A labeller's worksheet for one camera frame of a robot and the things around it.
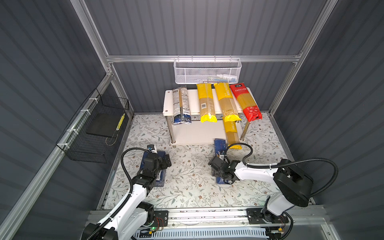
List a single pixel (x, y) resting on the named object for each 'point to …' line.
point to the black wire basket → (95, 129)
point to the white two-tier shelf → (198, 132)
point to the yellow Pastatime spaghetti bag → (231, 129)
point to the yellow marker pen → (121, 120)
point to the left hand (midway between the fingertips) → (161, 156)
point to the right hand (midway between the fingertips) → (220, 170)
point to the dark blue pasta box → (161, 179)
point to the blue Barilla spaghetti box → (220, 148)
